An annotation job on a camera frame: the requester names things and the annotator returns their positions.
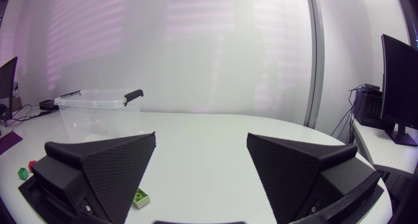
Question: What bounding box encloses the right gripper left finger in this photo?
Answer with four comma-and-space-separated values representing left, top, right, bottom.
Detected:
31, 131, 157, 224

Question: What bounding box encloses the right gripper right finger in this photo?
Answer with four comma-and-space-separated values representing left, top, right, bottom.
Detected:
246, 133, 383, 224

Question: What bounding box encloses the clear plastic container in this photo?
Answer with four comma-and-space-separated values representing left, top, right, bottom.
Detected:
54, 88, 145, 144

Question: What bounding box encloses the light green toy brick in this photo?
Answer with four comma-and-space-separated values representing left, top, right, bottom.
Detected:
132, 188, 151, 210

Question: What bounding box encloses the black power brick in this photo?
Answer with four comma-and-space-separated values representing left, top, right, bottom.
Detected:
39, 99, 60, 112

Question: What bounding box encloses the white desk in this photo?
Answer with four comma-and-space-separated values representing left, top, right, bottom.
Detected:
351, 119, 418, 180

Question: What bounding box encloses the black box device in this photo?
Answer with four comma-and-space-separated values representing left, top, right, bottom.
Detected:
353, 88, 393, 131

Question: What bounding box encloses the dark mat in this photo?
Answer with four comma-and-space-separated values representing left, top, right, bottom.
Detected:
0, 131, 24, 155

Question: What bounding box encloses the dark screen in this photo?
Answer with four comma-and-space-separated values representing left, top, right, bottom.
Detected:
0, 56, 18, 121

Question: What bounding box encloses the dark monitor on stand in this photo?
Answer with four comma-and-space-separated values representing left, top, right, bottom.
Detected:
380, 33, 418, 148

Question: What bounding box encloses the blue cable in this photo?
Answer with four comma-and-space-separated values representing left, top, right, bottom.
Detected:
330, 84, 367, 138

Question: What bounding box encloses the black cable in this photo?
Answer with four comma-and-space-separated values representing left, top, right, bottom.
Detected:
12, 103, 50, 122

